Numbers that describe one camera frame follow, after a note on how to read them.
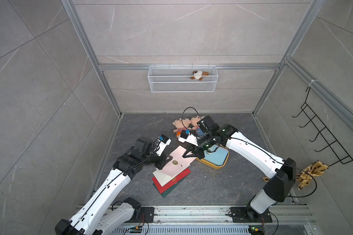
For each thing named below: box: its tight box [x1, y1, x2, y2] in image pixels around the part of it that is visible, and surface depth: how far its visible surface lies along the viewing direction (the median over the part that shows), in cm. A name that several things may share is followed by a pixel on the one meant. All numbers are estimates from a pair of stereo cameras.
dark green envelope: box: [151, 172, 192, 199], surface depth 83 cm
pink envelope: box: [160, 145, 197, 177], surface depth 71 cm
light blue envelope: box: [203, 144, 229, 166], surface depth 92 cm
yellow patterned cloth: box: [295, 160, 329, 191], surface depth 69 cm
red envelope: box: [151, 168, 192, 194], surface depth 85 cm
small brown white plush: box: [188, 70, 210, 82], surface depth 90 cm
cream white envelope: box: [152, 167, 184, 188], surface depth 86 cm
